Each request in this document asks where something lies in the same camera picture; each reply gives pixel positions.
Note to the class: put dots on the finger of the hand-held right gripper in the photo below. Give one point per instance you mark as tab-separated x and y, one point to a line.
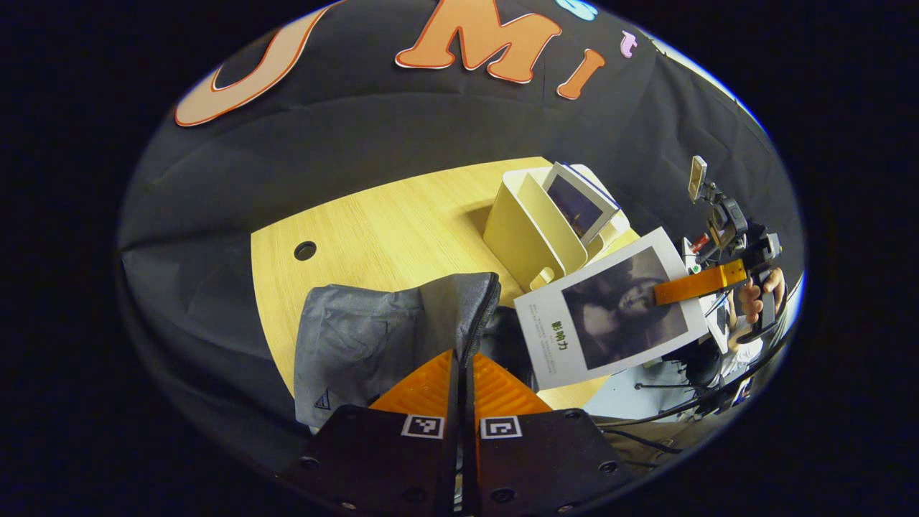
700	283

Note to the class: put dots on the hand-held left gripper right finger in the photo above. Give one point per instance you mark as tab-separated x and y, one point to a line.
546	467

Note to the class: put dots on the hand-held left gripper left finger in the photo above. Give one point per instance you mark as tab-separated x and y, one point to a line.
373	467

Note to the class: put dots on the white portrait cover book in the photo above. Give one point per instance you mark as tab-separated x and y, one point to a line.
624	309

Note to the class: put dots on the grey schoolbag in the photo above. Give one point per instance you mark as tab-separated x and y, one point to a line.
373	330

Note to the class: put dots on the dark blue cover book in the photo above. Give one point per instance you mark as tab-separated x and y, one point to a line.
574	205

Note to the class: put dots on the white bookshelf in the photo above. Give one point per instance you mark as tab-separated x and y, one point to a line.
517	237

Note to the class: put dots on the white device with red button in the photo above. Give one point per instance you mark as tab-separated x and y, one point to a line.
718	323

